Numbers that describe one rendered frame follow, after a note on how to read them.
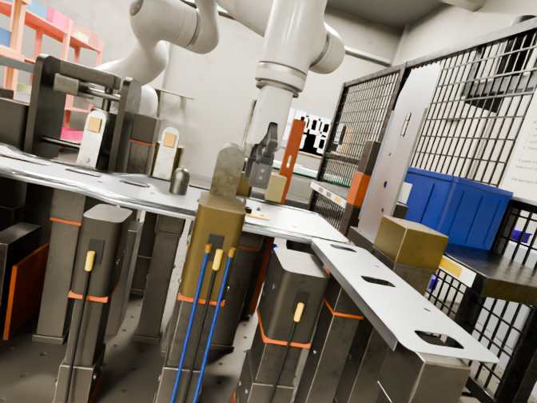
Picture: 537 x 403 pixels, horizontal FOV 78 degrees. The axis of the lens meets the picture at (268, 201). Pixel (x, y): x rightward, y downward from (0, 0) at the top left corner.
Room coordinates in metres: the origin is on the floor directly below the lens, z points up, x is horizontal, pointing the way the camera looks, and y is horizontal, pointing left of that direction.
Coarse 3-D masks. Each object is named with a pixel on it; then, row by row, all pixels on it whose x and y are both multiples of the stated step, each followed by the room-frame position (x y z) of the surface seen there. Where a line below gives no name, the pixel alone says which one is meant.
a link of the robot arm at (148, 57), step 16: (144, 0) 0.82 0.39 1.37; (160, 0) 0.83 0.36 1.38; (176, 0) 0.87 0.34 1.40; (144, 16) 0.82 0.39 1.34; (160, 16) 0.83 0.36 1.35; (176, 16) 0.86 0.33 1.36; (192, 16) 0.89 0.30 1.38; (144, 32) 0.85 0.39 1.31; (160, 32) 0.86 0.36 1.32; (176, 32) 0.87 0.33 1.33; (192, 32) 0.89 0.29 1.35; (144, 48) 0.90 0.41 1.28; (160, 48) 0.95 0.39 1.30; (112, 64) 1.05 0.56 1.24; (128, 64) 0.99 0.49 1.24; (144, 64) 0.96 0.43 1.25; (160, 64) 0.97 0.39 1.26; (144, 80) 1.02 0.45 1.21
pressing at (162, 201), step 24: (0, 144) 0.62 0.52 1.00; (0, 168) 0.48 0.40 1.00; (24, 168) 0.50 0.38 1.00; (48, 168) 0.54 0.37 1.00; (72, 168) 0.59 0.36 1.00; (96, 192) 0.49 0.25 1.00; (120, 192) 0.51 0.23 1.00; (144, 192) 0.55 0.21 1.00; (168, 192) 0.59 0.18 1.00; (192, 192) 0.65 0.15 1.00; (192, 216) 0.50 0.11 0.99; (288, 216) 0.66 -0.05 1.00; (312, 216) 0.73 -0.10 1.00; (336, 240) 0.57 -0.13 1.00
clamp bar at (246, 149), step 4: (256, 100) 0.76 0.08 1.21; (252, 104) 0.78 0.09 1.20; (252, 108) 0.78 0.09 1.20; (252, 112) 0.78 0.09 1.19; (248, 116) 0.79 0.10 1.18; (252, 116) 0.78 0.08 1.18; (248, 120) 0.77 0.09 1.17; (248, 124) 0.77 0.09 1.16; (248, 128) 0.77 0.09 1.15; (248, 132) 0.77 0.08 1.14; (244, 136) 0.77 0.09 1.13; (244, 140) 0.77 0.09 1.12; (244, 144) 0.77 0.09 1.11; (244, 148) 0.77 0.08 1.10; (248, 148) 0.78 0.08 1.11; (244, 152) 0.76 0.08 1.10; (248, 152) 0.78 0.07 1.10; (248, 156) 0.78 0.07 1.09
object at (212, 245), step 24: (216, 216) 0.38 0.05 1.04; (240, 216) 0.38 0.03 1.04; (192, 240) 0.38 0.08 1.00; (216, 240) 0.38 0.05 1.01; (192, 264) 0.37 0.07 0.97; (216, 264) 0.37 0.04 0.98; (192, 288) 0.38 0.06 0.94; (216, 288) 0.38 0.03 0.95; (192, 312) 0.37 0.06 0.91; (216, 312) 0.38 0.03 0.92; (192, 336) 0.39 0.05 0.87; (168, 360) 0.39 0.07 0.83; (192, 360) 0.38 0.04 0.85; (168, 384) 0.38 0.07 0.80; (192, 384) 0.39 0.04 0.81
